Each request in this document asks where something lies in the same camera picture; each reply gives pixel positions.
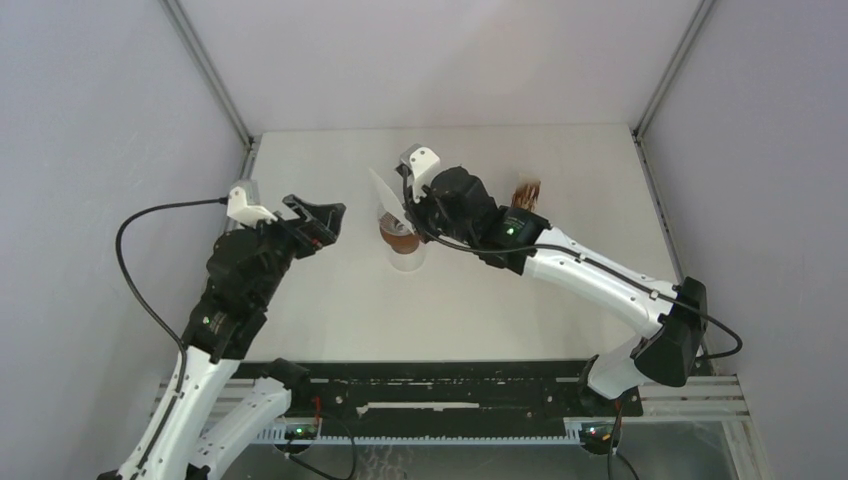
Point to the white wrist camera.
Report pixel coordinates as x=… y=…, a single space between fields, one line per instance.
x=423 y=165
x=244 y=206

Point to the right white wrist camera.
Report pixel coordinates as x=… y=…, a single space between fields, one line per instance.
x=423 y=165

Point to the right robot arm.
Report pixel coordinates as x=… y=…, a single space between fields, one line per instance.
x=669 y=320

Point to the clear glass ribbed dripper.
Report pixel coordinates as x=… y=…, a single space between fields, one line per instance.
x=390 y=225

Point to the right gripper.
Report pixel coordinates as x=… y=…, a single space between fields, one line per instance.
x=417 y=211

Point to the white paper coffee filter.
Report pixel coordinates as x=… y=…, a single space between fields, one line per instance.
x=387 y=197

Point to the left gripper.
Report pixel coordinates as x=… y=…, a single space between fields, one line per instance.
x=308 y=238

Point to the glass carafe with wooden collar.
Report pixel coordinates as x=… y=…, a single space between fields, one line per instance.
x=405 y=254

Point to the left aluminium frame post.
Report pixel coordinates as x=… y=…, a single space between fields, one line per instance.
x=214 y=146

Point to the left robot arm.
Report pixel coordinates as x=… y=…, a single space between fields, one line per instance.
x=244 y=271

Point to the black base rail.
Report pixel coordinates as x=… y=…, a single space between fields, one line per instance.
x=487 y=400

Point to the orange coffee filter box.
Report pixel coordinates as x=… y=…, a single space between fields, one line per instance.
x=526 y=194

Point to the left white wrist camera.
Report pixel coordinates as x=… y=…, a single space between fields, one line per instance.
x=244 y=206

